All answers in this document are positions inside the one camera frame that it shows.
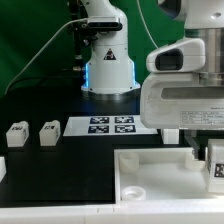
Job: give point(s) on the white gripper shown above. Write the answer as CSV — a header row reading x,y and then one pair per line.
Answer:
x,y
179,101

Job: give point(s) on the white square tabletop part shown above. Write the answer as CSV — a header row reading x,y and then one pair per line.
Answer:
x,y
160,174

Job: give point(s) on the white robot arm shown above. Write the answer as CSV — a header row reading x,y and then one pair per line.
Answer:
x,y
111,73

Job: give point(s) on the white marker sheet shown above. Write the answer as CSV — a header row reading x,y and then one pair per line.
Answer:
x,y
106,126

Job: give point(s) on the white left obstacle block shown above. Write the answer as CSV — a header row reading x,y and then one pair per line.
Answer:
x,y
2,168

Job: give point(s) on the white front fence rail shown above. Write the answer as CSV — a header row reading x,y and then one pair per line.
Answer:
x,y
154,212

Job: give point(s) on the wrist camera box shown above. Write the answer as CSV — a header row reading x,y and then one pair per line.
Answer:
x,y
185,55

